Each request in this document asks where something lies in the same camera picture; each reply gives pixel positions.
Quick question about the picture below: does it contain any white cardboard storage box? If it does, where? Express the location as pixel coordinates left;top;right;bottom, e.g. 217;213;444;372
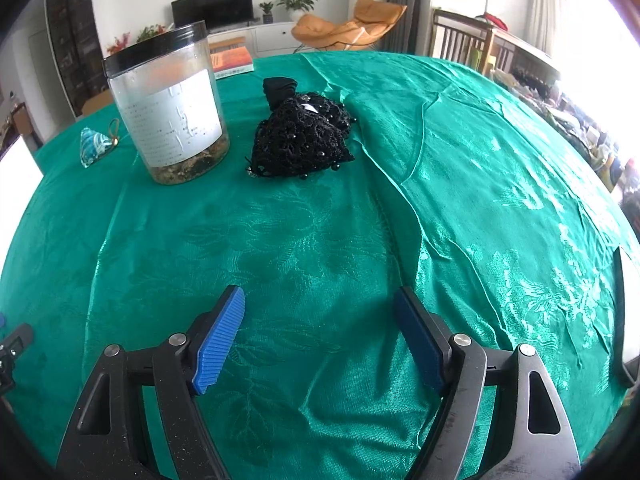
0;136;42;268

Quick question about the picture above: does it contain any teal triangular sachet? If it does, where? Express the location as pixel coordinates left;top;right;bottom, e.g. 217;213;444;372
79;118;120;168

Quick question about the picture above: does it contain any black beaded mesh cloth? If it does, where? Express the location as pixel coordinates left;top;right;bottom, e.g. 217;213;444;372
247;77;357;179

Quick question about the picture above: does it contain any green satin tablecloth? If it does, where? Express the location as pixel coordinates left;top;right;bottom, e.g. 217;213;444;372
1;52;639;479

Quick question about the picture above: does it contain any clear jar black lid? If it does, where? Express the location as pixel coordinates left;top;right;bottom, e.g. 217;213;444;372
103;21;230;185

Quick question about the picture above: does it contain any red flower vase arrangement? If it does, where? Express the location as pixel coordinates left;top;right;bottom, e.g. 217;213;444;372
106;32;130;56

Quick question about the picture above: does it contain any dark display cabinet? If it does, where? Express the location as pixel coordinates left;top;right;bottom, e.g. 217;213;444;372
44;0;107;117

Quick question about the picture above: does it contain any orange book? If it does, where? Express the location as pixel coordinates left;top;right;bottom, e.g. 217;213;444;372
210;47;254;79

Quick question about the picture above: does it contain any white tv cabinet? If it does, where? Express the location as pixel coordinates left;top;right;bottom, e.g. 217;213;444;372
207;22;302;58

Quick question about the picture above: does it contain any wooden railing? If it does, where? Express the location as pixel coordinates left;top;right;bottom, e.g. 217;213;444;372
427;9;498;75

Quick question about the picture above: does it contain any black flat television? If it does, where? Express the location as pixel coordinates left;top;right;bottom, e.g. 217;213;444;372
171;0;254;30

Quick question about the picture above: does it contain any potted green plant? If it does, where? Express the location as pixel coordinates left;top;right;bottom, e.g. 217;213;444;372
277;0;320;23

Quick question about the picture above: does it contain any orange lounge chair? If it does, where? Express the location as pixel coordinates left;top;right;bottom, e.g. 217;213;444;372
291;0;407;51

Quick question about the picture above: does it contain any grey curtain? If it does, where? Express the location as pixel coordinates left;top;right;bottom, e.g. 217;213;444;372
384;0;432;55

